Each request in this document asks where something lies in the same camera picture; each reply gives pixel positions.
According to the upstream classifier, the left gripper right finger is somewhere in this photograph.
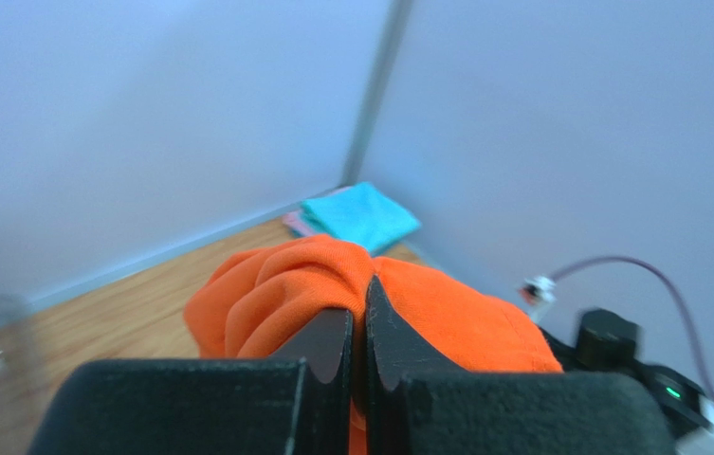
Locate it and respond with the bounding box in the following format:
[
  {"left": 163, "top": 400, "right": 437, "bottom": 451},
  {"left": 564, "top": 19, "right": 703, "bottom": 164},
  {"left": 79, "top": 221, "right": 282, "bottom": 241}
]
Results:
[{"left": 365, "top": 279, "right": 675, "bottom": 454}]

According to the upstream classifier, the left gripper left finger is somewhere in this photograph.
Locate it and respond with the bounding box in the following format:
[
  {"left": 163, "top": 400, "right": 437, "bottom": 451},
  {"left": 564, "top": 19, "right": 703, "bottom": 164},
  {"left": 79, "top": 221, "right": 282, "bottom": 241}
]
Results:
[{"left": 29, "top": 309, "right": 354, "bottom": 454}]

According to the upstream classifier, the orange t shirt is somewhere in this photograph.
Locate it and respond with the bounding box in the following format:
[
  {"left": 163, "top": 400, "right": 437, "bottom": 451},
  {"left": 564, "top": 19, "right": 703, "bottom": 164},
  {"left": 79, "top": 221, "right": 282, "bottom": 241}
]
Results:
[{"left": 183, "top": 234, "right": 565, "bottom": 455}]

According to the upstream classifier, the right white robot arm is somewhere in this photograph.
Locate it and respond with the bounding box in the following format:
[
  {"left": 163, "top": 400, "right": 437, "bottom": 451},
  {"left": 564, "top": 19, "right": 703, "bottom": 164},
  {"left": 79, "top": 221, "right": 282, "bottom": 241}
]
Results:
[{"left": 542, "top": 308, "right": 714, "bottom": 454}]

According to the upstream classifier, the pink folded t shirt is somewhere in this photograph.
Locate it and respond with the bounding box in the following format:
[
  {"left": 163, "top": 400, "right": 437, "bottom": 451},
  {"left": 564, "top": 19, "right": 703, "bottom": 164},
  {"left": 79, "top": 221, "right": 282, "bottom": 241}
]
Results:
[{"left": 282, "top": 210, "right": 318, "bottom": 238}]

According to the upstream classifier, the teal folded t shirt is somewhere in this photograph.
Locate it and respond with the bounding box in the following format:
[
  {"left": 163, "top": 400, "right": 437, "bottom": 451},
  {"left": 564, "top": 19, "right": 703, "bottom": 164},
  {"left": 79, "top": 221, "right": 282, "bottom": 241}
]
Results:
[{"left": 297, "top": 182, "right": 421, "bottom": 256}]

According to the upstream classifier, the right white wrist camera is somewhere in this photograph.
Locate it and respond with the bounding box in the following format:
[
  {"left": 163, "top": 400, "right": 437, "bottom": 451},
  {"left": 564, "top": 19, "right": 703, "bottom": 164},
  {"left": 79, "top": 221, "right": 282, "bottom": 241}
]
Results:
[{"left": 519, "top": 276, "right": 556, "bottom": 323}]

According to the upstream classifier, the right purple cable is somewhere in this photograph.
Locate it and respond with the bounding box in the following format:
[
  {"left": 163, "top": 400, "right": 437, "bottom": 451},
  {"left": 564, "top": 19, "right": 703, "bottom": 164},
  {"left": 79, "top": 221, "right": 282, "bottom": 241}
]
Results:
[{"left": 548, "top": 254, "right": 714, "bottom": 443}]

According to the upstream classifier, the right corner aluminium post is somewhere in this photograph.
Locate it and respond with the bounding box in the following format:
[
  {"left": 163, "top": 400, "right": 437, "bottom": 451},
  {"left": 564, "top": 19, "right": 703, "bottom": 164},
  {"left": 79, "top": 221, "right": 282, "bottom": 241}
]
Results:
[{"left": 338, "top": 0, "right": 414, "bottom": 188}]

